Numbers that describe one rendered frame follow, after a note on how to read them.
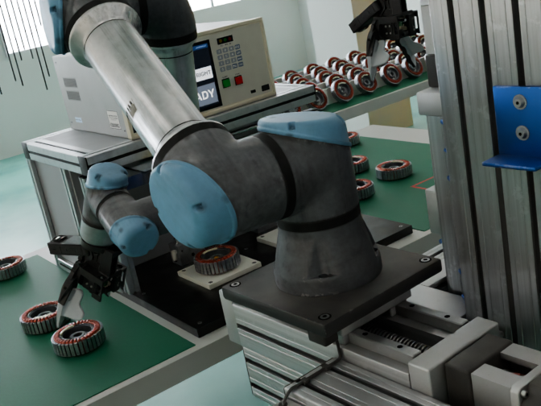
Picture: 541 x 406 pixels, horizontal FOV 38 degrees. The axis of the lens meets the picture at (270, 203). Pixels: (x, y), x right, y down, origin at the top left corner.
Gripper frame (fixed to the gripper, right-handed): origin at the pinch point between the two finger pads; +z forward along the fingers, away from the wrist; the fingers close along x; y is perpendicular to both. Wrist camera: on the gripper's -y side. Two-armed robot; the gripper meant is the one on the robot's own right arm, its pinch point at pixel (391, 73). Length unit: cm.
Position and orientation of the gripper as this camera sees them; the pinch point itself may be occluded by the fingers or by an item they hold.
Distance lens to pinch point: 187.8
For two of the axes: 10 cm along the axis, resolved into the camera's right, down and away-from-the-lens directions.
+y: 6.2, 1.3, -7.8
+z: 1.8, 9.4, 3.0
